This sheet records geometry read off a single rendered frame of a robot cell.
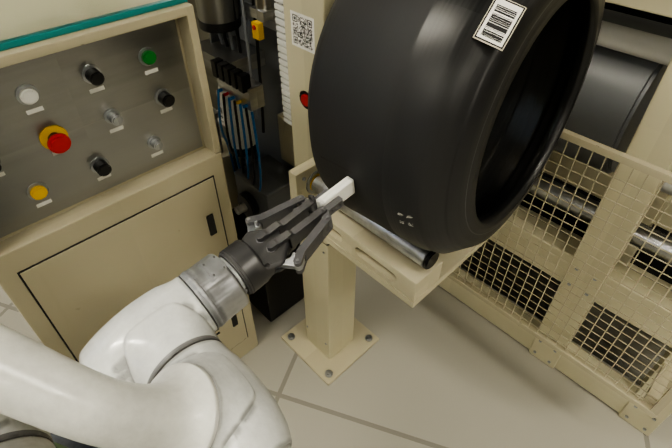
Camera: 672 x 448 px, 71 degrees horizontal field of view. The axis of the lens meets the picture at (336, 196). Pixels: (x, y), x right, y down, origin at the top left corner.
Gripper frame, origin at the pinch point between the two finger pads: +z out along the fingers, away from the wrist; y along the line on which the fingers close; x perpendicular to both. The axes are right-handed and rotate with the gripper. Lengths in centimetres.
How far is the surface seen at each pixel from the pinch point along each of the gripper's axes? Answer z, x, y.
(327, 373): 3, 111, 24
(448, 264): 22.3, 34.7, -8.0
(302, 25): 24.4, -8.4, 34.1
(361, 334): 23, 115, 27
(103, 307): -39, 44, 51
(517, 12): 20.4, -25.8, -14.4
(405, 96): 8.3, -17.3, -7.1
